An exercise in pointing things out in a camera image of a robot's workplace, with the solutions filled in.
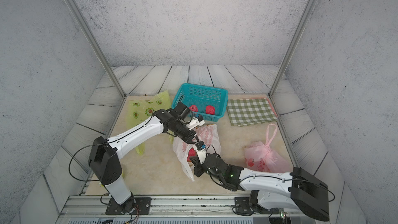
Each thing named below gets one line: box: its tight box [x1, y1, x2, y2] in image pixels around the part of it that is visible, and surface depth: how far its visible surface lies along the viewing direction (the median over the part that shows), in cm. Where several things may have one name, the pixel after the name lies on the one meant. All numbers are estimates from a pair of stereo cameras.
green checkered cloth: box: [226, 98, 279, 127], surface depth 112 cm
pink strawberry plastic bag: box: [244, 123, 293, 174], surface depth 77 cm
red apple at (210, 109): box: [205, 104, 216, 116], surface depth 106 cm
